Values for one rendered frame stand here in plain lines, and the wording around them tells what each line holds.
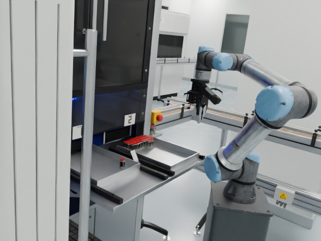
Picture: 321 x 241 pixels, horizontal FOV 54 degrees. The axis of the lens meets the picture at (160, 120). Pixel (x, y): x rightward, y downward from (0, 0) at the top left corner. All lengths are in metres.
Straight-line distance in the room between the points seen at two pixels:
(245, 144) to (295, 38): 1.72
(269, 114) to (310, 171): 1.89
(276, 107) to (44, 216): 0.75
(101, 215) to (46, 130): 1.19
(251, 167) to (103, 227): 0.89
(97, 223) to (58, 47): 1.30
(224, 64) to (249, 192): 0.58
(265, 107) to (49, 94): 0.72
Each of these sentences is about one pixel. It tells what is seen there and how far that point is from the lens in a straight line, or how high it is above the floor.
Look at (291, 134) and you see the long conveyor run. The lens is 2.26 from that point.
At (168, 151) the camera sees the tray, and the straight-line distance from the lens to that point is 1.70.
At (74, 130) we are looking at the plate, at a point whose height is 1.03.
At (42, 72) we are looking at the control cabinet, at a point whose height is 1.40.
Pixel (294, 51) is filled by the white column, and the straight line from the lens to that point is 2.84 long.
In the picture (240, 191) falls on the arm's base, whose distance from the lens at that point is 1.49.
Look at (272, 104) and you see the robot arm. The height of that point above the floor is 1.30.
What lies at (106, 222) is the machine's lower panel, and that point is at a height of 0.45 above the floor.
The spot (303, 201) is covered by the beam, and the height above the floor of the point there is 0.49.
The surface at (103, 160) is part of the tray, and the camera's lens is 1.53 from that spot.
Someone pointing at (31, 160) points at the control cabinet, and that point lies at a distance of 0.67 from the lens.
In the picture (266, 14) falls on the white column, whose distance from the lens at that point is 2.93.
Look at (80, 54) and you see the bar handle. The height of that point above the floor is 1.43.
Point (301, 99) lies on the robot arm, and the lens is 1.14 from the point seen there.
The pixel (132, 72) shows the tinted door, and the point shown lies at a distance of 1.67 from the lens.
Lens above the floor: 1.49
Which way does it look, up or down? 16 degrees down
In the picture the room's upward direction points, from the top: 6 degrees clockwise
